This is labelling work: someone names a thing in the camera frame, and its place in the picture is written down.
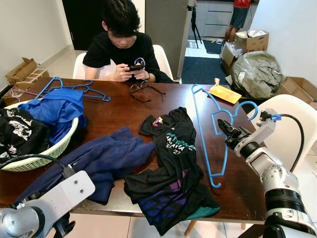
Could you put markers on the grey-green stuffed bag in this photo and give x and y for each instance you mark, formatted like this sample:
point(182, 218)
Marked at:
point(257, 74)

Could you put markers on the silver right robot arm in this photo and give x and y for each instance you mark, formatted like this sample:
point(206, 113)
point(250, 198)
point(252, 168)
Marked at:
point(277, 188)

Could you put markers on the bright blue shirt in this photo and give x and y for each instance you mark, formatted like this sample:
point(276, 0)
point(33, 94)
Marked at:
point(57, 111)

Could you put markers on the dark blue rug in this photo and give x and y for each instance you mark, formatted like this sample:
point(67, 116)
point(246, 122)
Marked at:
point(205, 69)

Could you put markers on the black smartphone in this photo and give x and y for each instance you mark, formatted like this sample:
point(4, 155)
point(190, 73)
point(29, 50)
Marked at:
point(136, 66)

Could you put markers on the yellow packet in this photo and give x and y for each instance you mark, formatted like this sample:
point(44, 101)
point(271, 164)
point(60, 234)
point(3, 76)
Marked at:
point(225, 93)

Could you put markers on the black shirt with white print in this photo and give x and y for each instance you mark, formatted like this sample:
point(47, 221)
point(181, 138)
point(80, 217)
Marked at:
point(20, 131)

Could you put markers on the small open cardboard box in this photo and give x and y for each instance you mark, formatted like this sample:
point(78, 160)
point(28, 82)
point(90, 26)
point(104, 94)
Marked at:
point(22, 69)

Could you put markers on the black eyeglasses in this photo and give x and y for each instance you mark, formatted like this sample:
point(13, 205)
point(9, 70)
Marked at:
point(141, 88)

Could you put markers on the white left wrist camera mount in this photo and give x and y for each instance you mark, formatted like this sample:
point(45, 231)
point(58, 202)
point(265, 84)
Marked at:
point(64, 193)

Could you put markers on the black printed t-shirt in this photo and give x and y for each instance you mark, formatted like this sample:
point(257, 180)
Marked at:
point(173, 183)

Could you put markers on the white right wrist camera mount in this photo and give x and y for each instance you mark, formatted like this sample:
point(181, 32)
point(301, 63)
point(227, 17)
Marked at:
point(266, 126)

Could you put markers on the green plastic laundry basket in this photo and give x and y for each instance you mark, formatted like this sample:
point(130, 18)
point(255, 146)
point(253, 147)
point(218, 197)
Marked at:
point(39, 157)

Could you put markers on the black tripod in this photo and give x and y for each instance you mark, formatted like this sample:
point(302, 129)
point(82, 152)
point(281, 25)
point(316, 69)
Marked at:
point(196, 27)

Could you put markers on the navy blue garment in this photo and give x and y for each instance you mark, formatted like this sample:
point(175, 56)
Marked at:
point(99, 161)

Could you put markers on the standing person in red shirt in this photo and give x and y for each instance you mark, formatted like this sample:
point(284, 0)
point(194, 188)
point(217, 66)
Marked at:
point(240, 15)

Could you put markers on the blue plastic hanger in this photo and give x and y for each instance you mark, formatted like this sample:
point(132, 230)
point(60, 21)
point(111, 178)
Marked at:
point(203, 139)
point(74, 88)
point(99, 95)

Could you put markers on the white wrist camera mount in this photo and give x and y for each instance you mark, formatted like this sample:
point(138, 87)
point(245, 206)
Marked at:
point(266, 126)
point(64, 193)

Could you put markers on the white plastic chair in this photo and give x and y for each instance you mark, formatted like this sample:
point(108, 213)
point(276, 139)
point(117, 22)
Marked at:
point(161, 57)
point(292, 119)

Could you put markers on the large cardboard box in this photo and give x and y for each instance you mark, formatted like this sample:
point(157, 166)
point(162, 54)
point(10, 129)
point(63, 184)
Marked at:
point(299, 89)

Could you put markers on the cardboard box with foil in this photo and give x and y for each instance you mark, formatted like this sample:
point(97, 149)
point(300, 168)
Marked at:
point(252, 42)

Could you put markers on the seated person in black shirt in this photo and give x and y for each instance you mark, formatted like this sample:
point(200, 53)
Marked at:
point(121, 44)

